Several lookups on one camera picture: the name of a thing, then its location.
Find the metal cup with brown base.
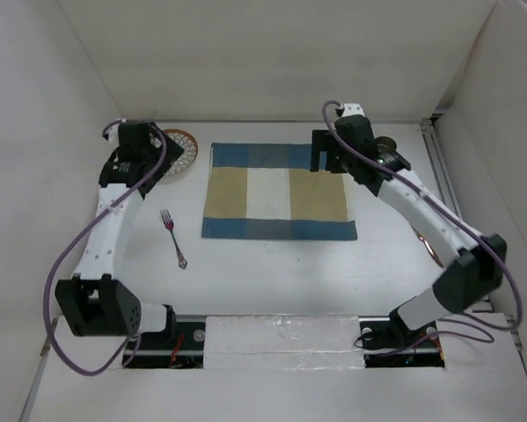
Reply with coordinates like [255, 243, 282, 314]
[376, 136, 398, 152]

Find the orange floral patterned plate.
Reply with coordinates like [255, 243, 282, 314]
[164, 128, 199, 180]

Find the blue beige white cloth napkin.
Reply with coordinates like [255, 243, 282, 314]
[201, 143, 357, 242]

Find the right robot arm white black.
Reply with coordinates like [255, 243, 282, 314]
[310, 105, 507, 346]

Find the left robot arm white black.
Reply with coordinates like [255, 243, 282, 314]
[55, 120, 184, 349]

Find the silver fork with pink neck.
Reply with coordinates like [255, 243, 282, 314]
[160, 209, 187, 270]

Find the white foam block front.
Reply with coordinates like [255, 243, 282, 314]
[203, 316, 364, 371]

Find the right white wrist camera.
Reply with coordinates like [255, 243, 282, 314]
[336, 103, 365, 118]

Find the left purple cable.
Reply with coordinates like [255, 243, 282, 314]
[42, 118, 167, 377]

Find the purple cable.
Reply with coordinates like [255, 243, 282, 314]
[42, 118, 167, 377]
[322, 99, 523, 355]

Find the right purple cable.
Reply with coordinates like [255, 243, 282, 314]
[322, 99, 523, 355]

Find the aluminium rail right side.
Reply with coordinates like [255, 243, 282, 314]
[419, 113, 493, 313]

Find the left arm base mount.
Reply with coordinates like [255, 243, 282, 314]
[121, 316, 207, 369]

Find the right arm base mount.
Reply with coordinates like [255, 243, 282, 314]
[354, 318, 445, 369]

